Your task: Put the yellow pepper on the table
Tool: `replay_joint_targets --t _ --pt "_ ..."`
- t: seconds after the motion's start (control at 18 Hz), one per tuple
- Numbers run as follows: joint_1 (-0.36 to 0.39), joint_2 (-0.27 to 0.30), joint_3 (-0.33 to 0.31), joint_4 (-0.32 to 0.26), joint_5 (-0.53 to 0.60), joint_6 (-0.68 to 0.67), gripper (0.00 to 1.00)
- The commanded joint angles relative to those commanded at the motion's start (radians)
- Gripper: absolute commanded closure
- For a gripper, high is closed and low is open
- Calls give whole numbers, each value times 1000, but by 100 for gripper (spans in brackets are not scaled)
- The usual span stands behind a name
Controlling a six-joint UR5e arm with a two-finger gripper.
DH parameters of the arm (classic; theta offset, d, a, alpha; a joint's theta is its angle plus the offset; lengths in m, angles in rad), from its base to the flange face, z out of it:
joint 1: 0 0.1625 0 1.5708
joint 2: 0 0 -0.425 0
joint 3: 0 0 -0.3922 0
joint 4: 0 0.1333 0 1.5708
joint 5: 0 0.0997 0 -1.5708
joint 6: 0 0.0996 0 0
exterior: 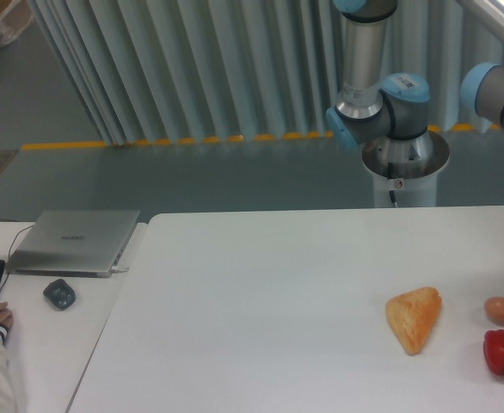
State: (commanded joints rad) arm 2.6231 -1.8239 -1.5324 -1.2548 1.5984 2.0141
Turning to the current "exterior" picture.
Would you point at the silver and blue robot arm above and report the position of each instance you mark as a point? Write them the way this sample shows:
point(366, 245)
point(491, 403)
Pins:
point(389, 117)

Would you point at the silver laptop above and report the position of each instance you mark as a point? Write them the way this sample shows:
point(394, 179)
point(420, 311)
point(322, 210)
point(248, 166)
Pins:
point(84, 243)

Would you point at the triangular orange bread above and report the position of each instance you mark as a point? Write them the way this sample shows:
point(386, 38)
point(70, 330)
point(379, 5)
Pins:
point(412, 315)

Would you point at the cardboard box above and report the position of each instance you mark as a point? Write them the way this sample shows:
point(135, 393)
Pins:
point(15, 17)

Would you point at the black computer mouse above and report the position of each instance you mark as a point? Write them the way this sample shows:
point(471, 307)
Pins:
point(60, 294)

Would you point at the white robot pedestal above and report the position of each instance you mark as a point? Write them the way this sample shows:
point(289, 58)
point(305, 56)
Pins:
point(405, 172)

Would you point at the red bell pepper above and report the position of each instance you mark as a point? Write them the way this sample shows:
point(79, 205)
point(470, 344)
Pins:
point(493, 351)

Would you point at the brown egg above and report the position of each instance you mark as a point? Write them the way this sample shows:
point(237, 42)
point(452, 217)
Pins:
point(494, 309)

